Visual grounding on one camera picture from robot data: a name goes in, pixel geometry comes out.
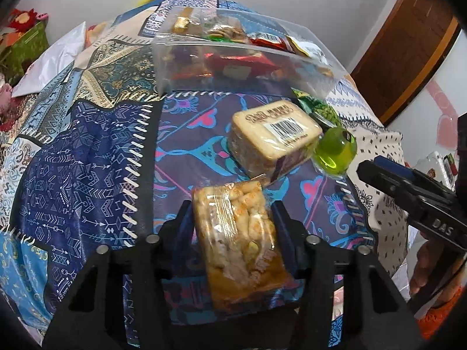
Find clear packet of fried snacks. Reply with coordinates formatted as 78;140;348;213
191;180;297;313

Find pink doll figure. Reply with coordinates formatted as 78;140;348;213
0;80;15;114

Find white printed package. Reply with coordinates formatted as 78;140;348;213
415;151;457;187

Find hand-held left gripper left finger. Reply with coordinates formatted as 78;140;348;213
42;201;205;350

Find cream wafer packet purple label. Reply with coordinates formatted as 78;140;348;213
226;99;324;183

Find red snack packet white label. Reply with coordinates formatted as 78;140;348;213
171;44;278;81
248;31;290;50

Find person's right forearm orange sleeve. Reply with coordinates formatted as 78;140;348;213
417;298;461;342

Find clear round cracker packet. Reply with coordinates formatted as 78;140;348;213
202;16;247;43

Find green jelly cup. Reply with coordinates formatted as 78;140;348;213
313;126;358;176

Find golden bar snack packet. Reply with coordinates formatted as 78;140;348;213
171;7;200;34

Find green storage box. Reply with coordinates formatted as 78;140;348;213
0;20;50;81

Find person's right hand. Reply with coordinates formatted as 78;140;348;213
409;240;467;300

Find green candy wrapper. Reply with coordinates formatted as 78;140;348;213
292;88;346;128

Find orange plush toy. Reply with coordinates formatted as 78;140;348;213
85;22;111;45

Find white plastic bag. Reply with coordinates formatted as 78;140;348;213
11;22;89;97

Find patchwork patterned blanket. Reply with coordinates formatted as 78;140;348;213
0;0;406;350

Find yellow and white snack packet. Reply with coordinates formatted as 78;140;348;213
286;36;322;60

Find brown wooden door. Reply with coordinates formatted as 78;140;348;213
351;0;461;127

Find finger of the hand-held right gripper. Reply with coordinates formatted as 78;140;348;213
375;155;439;191
356;159;457;220

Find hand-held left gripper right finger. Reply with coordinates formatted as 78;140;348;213
270;200;421;350

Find white sliding door pink hearts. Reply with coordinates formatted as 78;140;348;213
386;25;467;162

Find clear plastic storage container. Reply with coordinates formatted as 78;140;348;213
151;5;338;100

